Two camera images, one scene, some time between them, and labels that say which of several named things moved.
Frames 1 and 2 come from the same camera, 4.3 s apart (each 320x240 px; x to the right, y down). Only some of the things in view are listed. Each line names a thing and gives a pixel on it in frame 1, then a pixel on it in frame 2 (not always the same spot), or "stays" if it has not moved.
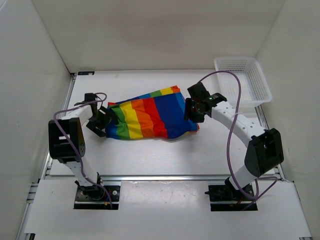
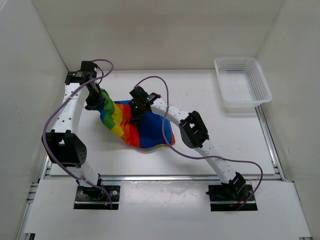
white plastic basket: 255,89 stays
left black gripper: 107,117 to 93,105
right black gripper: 188,115 to 134,117
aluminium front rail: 72,178 stays
